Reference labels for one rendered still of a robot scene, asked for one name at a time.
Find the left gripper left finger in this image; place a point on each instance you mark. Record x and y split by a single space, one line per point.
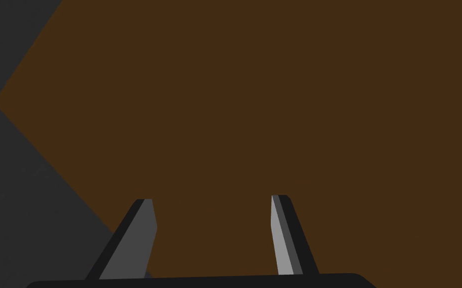
128 248

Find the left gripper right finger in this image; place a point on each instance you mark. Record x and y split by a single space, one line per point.
291 248

